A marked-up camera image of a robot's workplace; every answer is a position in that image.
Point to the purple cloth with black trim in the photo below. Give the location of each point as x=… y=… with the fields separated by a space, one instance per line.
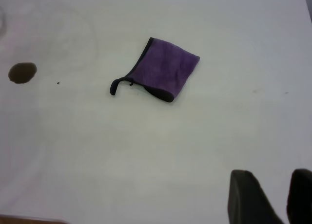
x=168 y=68

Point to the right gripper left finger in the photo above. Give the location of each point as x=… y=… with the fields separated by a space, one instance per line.
x=246 y=199

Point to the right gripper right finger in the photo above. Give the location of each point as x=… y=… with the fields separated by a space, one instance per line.
x=301 y=197

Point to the dark brown coffee spill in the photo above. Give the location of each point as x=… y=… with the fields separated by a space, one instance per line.
x=22 y=72

